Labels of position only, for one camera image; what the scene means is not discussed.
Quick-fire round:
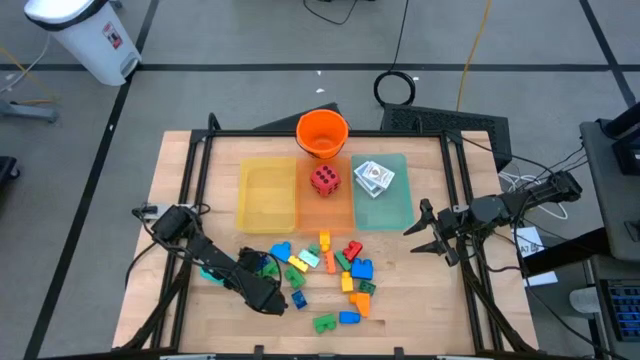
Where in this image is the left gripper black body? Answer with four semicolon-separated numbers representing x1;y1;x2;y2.
229;272;289;317

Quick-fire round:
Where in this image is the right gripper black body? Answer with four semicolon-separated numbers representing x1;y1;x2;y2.
429;205;476;268

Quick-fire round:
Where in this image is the pale turquoise toy brick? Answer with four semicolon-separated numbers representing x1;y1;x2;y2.
298;249;321;270

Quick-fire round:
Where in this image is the teal foam die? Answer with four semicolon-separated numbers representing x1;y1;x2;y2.
199;252;236;287

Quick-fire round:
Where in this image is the white bordered playing card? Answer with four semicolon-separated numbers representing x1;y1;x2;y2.
353;160;374;184
363;160;396;190

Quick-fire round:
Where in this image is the red toy brick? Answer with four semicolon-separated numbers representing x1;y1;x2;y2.
342;240;364;263

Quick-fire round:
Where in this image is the orange toy brick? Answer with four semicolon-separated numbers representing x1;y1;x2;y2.
348;292;372;319

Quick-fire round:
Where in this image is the red foam die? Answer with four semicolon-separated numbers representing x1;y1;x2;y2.
309;164;343;198

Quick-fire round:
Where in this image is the translucent green plastic tray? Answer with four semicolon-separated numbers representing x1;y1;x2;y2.
351;152;416;232

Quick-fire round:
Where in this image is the white paper label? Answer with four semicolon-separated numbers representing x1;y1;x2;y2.
514;225;546;259

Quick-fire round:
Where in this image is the translucent orange plastic tray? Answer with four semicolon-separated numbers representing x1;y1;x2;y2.
294;155;356;236

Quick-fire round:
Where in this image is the translucent yellow plastic tray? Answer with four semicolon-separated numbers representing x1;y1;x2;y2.
235;157;298;235

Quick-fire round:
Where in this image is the white paper sheet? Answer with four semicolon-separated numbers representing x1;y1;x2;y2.
524;270;560;288

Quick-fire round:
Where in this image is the orange plastic bucket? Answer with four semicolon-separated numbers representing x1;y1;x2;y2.
294;109;350;161

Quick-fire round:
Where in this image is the grey side desk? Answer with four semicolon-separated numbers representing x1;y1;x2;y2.
578;102;640;264

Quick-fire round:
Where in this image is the black desk monitor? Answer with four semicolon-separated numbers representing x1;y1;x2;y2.
597;102;640;176

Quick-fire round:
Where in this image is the black keyboard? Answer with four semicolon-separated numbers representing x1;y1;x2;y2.
599;278;640;344

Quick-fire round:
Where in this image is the black floor object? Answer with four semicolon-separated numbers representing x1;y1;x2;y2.
0;155;21;195

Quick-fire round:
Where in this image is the grey stand foot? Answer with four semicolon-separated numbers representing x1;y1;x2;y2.
0;97;59;125

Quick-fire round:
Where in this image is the white pedal trash bin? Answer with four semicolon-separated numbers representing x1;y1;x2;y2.
23;0;143;88

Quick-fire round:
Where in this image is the white cable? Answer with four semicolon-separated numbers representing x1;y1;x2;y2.
497;169;570;222

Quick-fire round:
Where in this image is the black coiled cable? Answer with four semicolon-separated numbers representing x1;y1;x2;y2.
372;0;418;108

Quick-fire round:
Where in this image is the black aluminium table frame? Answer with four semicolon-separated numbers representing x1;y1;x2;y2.
112;112;541;360

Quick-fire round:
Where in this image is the yellow cable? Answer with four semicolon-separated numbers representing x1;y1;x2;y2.
455;0;495;113

